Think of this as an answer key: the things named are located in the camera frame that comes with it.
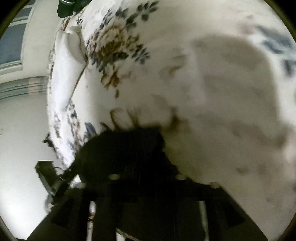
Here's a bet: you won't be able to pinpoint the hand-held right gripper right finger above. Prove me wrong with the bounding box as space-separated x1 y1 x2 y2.
116 160 269 241

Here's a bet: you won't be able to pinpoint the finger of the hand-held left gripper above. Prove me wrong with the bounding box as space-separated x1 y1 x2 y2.
51 168 78 205

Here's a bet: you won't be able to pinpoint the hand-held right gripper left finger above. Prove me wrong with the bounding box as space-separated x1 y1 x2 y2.
26 165 143 241

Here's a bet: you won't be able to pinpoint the black garment with grey stripes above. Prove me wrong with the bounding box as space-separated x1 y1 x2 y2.
73 126 179 186

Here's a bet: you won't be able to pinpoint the grey checked curtain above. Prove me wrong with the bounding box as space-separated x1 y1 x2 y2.
0 76 48 100

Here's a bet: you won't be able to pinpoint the floral printed blanket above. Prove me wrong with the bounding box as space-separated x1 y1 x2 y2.
45 0 296 241

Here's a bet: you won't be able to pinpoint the white bed sheet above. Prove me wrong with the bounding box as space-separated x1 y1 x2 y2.
47 26 86 113

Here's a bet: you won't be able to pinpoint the window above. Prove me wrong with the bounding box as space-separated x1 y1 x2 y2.
0 0 36 76

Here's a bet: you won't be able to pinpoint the dark green cloth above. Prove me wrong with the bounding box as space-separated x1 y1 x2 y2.
57 0 93 18

